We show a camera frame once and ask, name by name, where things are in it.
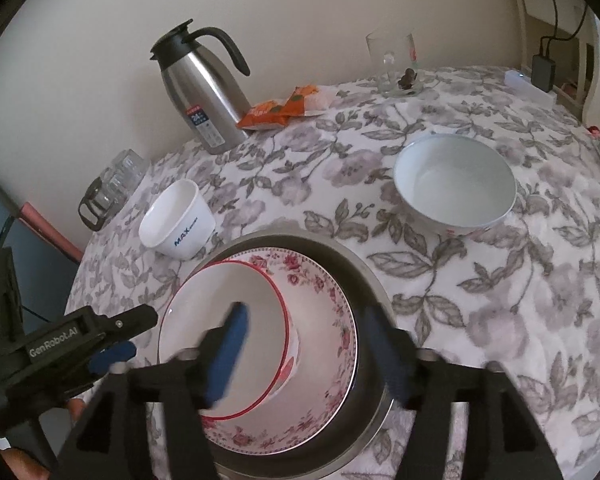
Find clear drinking glass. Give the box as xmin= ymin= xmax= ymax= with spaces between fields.
xmin=365 ymin=30 xmax=427 ymax=99

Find white bowl with blue print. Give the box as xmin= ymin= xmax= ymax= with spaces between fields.
xmin=139 ymin=179 xmax=217 ymax=261

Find person's left hand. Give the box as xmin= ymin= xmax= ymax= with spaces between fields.
xmin=0 ymin=397 xmax=87 ymax=480

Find black power adapter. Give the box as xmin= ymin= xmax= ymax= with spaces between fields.
xmin=531 ymin=35 xmax=557 ymax=93

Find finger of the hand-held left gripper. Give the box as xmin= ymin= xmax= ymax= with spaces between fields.
xmin=87 ymin=342 xmax=136 ymax=376
xmin=112 ymin=304 xmax=159 ymax=339

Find red-rimmed white bowl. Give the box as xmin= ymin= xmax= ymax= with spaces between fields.
xmin=157 ymin=260 xmax=301 ymax=420

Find black adapter cable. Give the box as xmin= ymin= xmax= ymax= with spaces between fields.
xmin=540 ymin=0 xmax=593 ymax=42

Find white oblong device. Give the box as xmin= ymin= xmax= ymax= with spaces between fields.
xmin=505 ymin=70 xmax=553 ymax=107

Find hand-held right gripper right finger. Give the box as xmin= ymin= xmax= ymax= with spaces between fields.
xmin=362 ymin=307 xmax=566 ymax=480

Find orange snack packet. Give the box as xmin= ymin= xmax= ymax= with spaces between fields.
xmin=236 ymin=101 xmax=287 ymax=132
xmin=280 ymin=85 xmax=322 ymax=117

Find pink floral plate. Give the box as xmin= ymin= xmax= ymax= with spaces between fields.
xmin=157 ymin=247 xmax=359 ymax=453

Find plain white bowl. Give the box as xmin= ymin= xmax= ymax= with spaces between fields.
xmin=393 ymin=135 xmax=517 ymax=237

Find white chair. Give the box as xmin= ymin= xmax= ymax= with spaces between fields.
xmin=510 ymin=0 xmax=600 ymax=126

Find stainless steel thermos jug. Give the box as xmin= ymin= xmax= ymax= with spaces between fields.
xmin=150 ymin=19 xmax=251 ymax=156

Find glass cups with black holder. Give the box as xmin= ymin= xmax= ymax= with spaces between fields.
xmin=78 ymin=149 xmax=151 ymax=231

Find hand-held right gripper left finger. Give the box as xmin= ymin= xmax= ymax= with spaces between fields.
xmin=62 ymin=302 xmax=251 ymax=480

